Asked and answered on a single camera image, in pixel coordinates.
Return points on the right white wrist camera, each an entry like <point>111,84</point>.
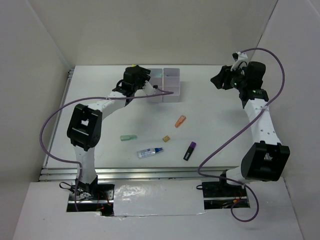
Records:
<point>238,57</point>

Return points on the blue highlighter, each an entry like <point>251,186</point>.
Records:
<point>158,75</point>

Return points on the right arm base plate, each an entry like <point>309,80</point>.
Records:
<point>218,196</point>

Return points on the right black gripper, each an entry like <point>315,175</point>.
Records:
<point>224,75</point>

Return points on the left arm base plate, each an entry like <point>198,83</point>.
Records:
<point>102,201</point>

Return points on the clear blue spray bottle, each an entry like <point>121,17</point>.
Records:
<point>149,152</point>

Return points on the white front cover board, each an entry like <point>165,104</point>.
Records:
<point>157,198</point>

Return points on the left white compartment container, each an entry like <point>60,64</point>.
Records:
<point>158,81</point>

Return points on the green translucent highlighter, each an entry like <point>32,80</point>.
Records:
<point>128,137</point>

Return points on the white compartment container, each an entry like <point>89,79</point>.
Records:
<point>158,81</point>
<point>172,84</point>

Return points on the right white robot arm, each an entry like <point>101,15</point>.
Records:
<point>267,157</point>

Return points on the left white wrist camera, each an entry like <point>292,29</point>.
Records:
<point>149,90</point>

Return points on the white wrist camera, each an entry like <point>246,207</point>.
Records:
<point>149,90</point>
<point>238,57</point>

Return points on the small tan eraser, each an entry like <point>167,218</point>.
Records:
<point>166,138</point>

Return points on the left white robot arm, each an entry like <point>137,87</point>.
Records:
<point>85,127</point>

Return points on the purple black highlighter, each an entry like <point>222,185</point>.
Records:
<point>189,151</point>

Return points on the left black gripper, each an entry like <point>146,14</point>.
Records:
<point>143,76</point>

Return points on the right white compartment container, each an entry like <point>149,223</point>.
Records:
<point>172,84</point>

